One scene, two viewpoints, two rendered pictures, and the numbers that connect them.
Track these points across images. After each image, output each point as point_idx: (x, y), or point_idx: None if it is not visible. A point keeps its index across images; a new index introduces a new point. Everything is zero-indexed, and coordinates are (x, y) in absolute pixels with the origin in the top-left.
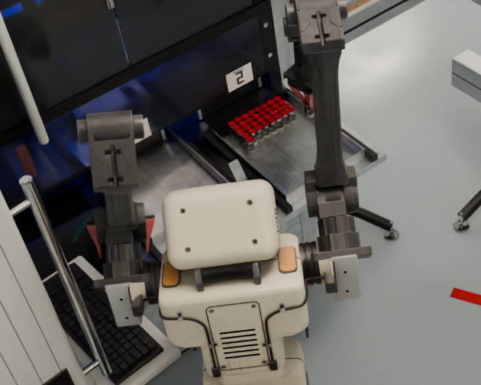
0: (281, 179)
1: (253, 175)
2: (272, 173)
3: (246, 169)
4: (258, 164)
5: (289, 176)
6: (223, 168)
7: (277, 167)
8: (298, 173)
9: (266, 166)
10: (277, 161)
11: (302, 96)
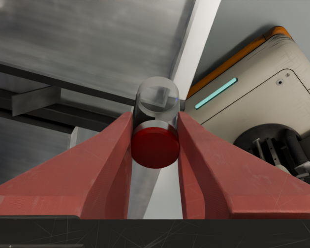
0: (108, 47)
1: (61, 81)
2: (81, 42)
3: (39, 76)
4: (35, 35)
5: (114, 28)
6: None
7: (74, 20)
8: (125, 9)
9: (52, 29)
10: (58, 4)
11: (126, 197)
